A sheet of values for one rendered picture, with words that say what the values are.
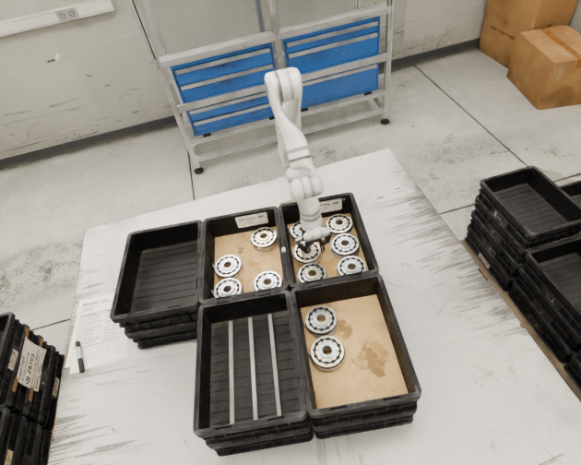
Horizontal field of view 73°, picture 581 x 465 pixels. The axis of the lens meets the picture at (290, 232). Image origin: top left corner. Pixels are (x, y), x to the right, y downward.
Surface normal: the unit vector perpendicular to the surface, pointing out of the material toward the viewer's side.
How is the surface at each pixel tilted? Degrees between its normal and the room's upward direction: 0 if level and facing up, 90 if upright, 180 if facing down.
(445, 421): 0
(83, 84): 90
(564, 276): 0
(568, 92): 91
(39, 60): 90
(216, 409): 0
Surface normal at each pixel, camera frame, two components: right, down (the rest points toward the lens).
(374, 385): -0.14, -0.67
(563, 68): 0.04, 0.72
